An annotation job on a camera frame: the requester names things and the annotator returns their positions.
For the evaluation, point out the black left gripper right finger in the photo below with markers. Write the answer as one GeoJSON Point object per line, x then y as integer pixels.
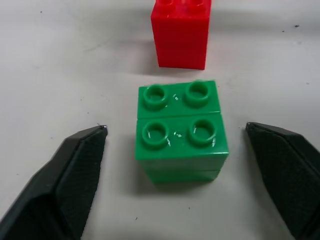
{"type": "Point", "coordinates": [290, 180]}

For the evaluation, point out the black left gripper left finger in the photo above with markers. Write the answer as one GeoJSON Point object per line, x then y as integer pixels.
{"type": "Point", "coordinates": [60, 190]}

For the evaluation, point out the green studded plastic cube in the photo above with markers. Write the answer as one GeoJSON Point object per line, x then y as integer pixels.
{"type": "Point", "coordinates": [180, 140]}

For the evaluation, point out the red studded plastic cube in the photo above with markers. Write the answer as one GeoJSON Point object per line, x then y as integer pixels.
{"type": "Point", "coordinates": [180, 37]}

